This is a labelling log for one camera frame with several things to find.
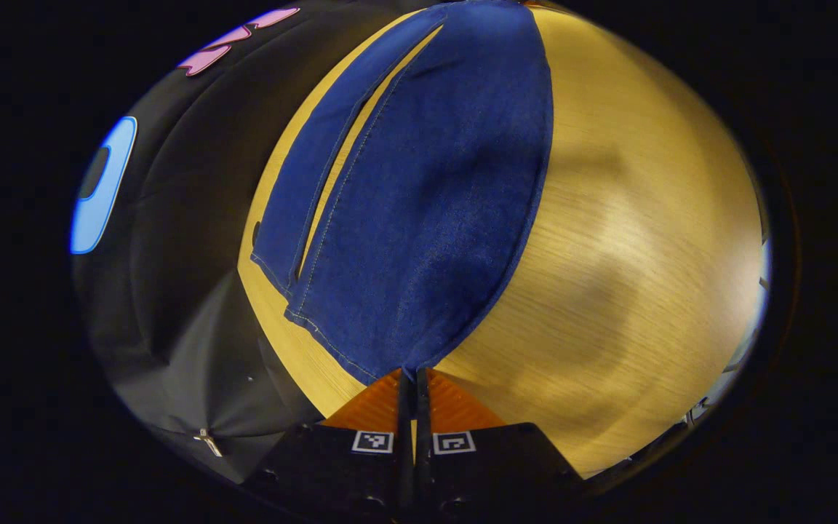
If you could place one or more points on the small silver clip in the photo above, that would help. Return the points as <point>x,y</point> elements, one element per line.
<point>208,442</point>

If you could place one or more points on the blue denim jeans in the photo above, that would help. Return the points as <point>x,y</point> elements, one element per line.
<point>426,182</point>

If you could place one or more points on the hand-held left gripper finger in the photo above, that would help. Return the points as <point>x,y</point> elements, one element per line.
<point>405,451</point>
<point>423,451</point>

